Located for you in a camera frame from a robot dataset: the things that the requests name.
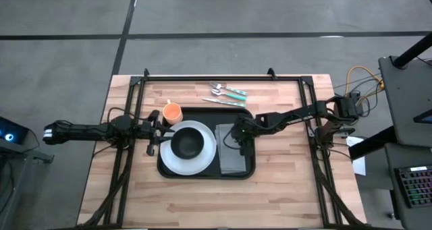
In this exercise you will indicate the white paper sheet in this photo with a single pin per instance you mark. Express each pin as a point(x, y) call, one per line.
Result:
point(359, 166)

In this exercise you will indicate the dark grey desk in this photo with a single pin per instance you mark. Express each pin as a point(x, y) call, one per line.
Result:
point(405, 220)

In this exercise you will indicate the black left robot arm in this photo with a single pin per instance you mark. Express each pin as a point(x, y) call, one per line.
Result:
point(87, 130)

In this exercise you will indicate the orange mug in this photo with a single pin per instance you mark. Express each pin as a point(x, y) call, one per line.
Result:
point(172, 112)

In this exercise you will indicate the grey cloth napkin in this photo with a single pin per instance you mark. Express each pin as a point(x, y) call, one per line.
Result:
point(231, 164)

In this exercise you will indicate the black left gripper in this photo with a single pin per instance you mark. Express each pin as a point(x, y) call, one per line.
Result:
point(153, 132)

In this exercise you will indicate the black pole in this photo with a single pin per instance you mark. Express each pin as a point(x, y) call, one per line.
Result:
point(413, 51)

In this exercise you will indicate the black diagonal stand bar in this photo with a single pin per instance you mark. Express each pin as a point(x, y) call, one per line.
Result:
point(374, 144)

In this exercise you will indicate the black round bowl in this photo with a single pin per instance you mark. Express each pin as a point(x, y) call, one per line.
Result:
point(187, 143)

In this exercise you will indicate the black screen device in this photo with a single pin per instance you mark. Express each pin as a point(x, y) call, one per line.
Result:
point(424, 118)

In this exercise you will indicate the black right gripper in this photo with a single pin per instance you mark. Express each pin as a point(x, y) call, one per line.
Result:
point(244, 132)

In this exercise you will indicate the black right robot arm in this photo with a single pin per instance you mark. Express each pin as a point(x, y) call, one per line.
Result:
point(293, 115)

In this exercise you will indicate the white round plate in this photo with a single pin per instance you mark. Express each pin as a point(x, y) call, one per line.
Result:
point(189, 166)

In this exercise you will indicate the black computer with blue light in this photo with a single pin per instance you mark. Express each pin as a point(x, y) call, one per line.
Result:
point(13, 132)

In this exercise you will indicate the black aluminium table frame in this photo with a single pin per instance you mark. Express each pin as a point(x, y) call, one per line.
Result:
point(219, 78)

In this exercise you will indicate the black plastic tray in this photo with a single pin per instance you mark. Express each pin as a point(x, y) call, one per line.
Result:
point(202, 113)

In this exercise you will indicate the backlit keyboard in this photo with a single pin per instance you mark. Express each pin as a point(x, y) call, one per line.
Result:
point(416, 187)

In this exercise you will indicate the grey metal stand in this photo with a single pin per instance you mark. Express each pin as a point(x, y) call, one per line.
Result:
point(20, 176)

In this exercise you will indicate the black power adapter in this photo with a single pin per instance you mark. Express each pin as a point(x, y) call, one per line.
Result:
point(355, 93)

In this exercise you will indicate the grey equipment cart top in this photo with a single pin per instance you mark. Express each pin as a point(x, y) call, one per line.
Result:
point(405, 98)

